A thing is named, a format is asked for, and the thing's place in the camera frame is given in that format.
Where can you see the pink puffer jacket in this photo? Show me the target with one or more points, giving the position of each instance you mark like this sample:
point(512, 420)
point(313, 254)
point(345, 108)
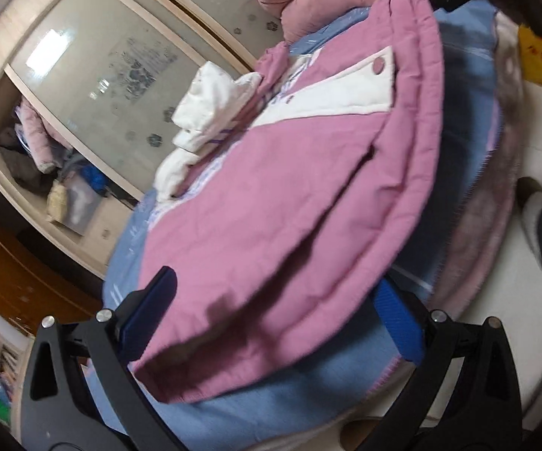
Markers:
point(38, 136)

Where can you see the blue plaid bed sheet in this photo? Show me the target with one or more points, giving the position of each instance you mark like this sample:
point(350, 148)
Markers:
point(275, 418)

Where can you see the wardrobe drawer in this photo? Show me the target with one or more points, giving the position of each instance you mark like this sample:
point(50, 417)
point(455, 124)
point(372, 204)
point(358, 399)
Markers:
point(111, 225)

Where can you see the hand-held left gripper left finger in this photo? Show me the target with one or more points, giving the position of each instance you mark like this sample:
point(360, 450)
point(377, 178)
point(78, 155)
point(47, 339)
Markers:
point(146, 319)

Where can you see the yellow packet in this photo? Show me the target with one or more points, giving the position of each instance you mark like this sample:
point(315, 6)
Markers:
point(536, 54)

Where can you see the beige crumpled cloth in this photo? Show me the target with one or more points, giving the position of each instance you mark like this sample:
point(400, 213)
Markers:
point(57, 199)

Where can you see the row of books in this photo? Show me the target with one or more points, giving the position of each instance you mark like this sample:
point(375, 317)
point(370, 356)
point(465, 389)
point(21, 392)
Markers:
point(3, 378)

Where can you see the frosted floral sliding door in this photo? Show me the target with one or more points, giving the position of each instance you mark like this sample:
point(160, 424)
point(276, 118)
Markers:
point(111, 70)

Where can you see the dark hanging jacket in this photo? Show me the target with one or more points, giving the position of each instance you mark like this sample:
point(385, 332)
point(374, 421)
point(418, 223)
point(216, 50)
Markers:
point(19, 164)

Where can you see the blue bag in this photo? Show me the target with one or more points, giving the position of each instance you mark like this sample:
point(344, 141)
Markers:
point(94, 181)

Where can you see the rolled pink quilt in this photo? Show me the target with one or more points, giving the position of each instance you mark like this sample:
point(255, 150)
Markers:
point(308, 0)

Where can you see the clear plastic storage box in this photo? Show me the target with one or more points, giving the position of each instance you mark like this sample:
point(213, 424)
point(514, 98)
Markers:
point(80, 209)

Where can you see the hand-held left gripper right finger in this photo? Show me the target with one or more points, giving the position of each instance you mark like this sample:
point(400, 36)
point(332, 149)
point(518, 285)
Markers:
point(397, 324)

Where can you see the brown wooden door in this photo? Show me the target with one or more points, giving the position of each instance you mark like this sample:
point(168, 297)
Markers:
point(17, 268)

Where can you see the pink and white hooded jacket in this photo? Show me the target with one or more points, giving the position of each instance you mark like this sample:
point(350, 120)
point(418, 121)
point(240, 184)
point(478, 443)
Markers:
point(299, 188)

